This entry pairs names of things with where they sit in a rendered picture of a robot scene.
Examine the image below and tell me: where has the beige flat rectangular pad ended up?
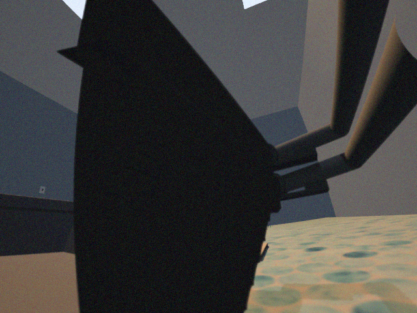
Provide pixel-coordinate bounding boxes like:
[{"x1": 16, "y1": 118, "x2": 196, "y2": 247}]
[{"x1": 260, "y1": 243, "x2": 268, "y2": 261}]

